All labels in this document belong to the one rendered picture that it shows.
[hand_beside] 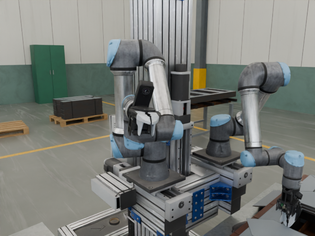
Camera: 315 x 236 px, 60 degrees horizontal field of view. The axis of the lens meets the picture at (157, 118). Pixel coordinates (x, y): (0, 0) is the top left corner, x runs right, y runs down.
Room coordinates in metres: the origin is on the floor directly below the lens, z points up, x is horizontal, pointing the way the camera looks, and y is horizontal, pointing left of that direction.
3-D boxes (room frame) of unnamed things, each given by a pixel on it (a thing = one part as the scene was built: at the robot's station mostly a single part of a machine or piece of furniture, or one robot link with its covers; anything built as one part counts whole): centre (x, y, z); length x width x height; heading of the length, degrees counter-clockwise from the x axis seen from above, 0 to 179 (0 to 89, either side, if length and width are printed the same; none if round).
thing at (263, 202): (1.60, -0.77, 0.70); 0.39 x 0.12 x 0.04; 134
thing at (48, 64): (9.57, 3.74, 0.97); 1.00 x 0.49 x 1.95; 129
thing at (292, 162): (1.10, -0.58, 1.16); 0.09 x 0.08 x 0.11; 10
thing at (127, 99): (0.97, 0.09, 1.43); 0.11 x 0.08 x 0.09; 13
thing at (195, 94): (5.25, -0.75, 0.45); 1.66 x 0.84 x 0.91; 130
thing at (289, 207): (1.09, -0.58, 1.00); 0.09 x 0.08 x 0.12; 134
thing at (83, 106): (6.76, 2.00, 0.28); 1.20 x 0.80 x 0.57; 130
